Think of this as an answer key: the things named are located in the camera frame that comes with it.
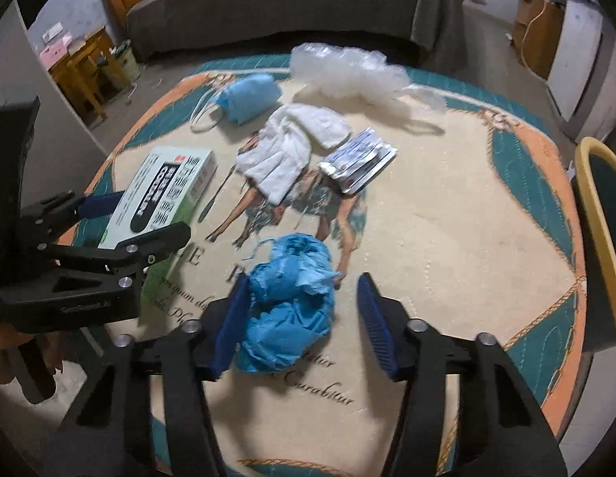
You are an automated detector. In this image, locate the white green medicine box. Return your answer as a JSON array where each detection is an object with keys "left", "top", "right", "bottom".
[{"left": 97, "top": 145, "right": 218, "bottom": 304}]

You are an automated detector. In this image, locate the blue plastic bag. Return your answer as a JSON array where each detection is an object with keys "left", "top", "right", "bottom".
[{"left": 237, "top": 233, "right": 339, "bottom": 374}]

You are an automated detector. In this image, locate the light blue face mask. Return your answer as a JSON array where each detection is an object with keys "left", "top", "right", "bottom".
[{"left": 189, "top": 73, "right": 282, "bottom": 134}]

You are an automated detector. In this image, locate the clear plastic bag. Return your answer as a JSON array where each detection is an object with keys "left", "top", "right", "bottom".
[{"left": 290, "top": 43, "right": 447, "bottom": 111}]

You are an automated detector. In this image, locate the yellow teal trash bin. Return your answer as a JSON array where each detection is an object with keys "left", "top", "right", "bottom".
[{"left": 573, "top": 137, "right": 616, "bottom": 353}]

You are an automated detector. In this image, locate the left hand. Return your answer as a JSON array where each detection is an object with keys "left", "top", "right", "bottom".
[{"left": 0, "top": 322, "right": 65, "bottom": 389}]

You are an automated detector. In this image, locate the wooden bedside table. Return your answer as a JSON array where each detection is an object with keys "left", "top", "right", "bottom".
[{"left": 47, "top": 26, "right": 131, "bottom": 122}]

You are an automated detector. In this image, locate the white crumpled tissue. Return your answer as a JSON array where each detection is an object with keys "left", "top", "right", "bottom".
[{"left": 235, "top": 103, "right": 352, "bottom": 206}]

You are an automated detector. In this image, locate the patterned cream teal rug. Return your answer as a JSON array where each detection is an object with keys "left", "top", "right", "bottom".
[{"left": 90, "top": 55, "right": 586, "bottom": 476}]

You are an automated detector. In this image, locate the silver medicine sachet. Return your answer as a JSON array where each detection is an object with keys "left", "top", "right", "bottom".
[{"left": 317, "top": 127, "right": 397, "bottom": 195}]

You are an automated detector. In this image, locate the white air purifier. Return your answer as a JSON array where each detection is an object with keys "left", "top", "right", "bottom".
[{"left": 547, "top": 0, "right": 616, "bottom": 142}]

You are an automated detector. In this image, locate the bed with grey blanket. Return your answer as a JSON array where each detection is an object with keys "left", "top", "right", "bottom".
[{"left": 103, "top": 0, "right": 467, "bottom": 73}]

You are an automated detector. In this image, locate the wooden TV cabinet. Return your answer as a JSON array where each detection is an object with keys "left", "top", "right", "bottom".
[{"left": 512, "top": 0, "right": 564, "bottom": 80}]

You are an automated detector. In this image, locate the white power cable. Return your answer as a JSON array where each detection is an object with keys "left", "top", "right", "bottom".
[{"left": 518, "top": 0, "right": 553, "bottom": 68}]

